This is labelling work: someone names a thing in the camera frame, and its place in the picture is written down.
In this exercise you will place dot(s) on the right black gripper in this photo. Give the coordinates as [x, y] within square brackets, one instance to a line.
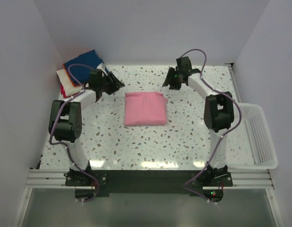
[168, 80]

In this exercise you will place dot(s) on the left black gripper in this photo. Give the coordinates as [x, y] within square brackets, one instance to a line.
[115, 84]

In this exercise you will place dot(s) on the pink t shirt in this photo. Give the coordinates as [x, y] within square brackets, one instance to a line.
[145, 108]

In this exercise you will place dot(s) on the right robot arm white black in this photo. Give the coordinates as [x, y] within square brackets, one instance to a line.
[218, 115]

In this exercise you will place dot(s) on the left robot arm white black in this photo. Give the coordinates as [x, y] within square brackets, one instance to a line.
[65, 124]

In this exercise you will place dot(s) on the blue folded t shirt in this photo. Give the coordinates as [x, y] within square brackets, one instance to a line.
[80, 66]

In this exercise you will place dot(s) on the orange folded t shirt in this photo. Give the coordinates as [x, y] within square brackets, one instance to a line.
[69, 77]

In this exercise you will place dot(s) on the white folded t shirt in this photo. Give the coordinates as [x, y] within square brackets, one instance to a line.
[63, 78]

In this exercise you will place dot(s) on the red folded t shirt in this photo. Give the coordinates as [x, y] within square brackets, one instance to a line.
[64, 91]

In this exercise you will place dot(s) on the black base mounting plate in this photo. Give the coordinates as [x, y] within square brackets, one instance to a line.
[103, 183]

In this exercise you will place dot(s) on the white plastic laundry basket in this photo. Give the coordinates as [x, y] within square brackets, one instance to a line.
[250, 145]

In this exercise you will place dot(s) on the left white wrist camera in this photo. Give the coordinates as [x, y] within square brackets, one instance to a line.
[101, 66]

